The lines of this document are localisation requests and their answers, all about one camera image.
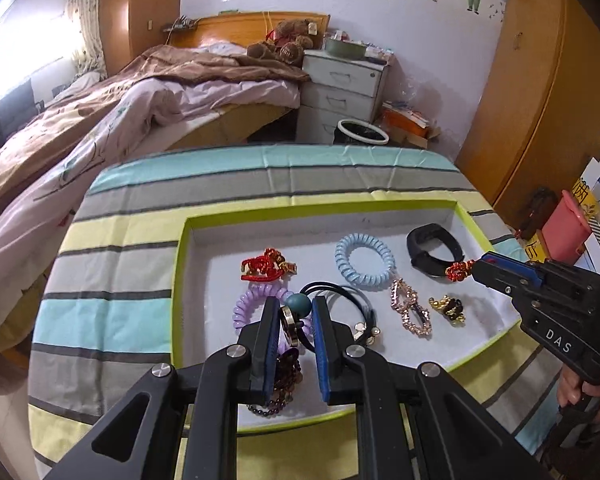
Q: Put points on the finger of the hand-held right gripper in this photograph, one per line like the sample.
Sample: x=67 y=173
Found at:
x=500 y=280
x=510 y=263

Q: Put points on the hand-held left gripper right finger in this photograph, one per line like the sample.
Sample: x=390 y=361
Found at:
x=322 y=355

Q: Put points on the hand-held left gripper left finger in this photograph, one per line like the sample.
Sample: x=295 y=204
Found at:
x=267 y=355

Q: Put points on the red knot charm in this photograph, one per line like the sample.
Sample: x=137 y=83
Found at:
x=459 y=271

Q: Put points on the gold and black hair clip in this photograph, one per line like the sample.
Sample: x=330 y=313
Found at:
x=447 y=307

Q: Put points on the white tray with green rim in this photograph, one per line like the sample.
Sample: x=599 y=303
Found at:
x=220 y=260

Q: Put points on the person's right hand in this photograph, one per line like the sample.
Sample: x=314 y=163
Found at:
x=568 y=390

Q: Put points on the dark brown bag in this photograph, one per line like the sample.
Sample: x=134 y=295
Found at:
x=537 y=210

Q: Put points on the pink plastic bin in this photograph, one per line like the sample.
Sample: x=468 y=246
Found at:
x=567 y=227

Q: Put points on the black fitness band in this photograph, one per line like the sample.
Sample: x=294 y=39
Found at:
x=425 y=260

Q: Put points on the red and gold horse charm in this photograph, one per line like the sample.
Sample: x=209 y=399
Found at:
x=260 y=267

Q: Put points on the yellow printed box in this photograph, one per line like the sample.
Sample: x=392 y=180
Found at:
x=590 y=190

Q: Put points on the striped tablecloth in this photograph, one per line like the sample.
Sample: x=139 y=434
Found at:
x=130 y=270

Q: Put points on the cardboard box with orange papers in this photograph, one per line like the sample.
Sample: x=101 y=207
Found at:
x=410 y=127

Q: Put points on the large wooden door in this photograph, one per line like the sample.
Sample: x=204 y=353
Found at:
x=530 y=85

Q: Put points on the white rimmed trash bin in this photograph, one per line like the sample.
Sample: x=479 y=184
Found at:
x=362 y=132

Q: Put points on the white drawer cabinet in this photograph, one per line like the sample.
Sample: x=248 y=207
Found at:
x=340 y=90

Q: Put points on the pink floral duvet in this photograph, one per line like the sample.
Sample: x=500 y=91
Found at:
x=130 y=125

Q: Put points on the green basin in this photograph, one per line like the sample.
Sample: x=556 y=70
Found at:
x=345 y=48

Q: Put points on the brown blanket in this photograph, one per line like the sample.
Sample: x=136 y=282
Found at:
x=205 y=65

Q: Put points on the brown teddy bear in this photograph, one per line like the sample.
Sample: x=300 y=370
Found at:
x=285 y=42

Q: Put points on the brown floral quilt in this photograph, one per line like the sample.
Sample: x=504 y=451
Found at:
x=35 y=140

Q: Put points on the wooden bed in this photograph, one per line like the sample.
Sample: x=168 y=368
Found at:
x=230 y=27

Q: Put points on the dark grey chair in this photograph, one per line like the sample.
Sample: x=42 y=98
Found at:
x=17 y=105

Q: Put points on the tall wooden wardrobe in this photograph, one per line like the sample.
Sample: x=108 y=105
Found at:
x=140 y=10

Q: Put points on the floral curtain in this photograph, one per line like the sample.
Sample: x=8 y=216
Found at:
x=85 y=15

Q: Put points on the window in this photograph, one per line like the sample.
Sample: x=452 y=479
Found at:
x=25 y=45

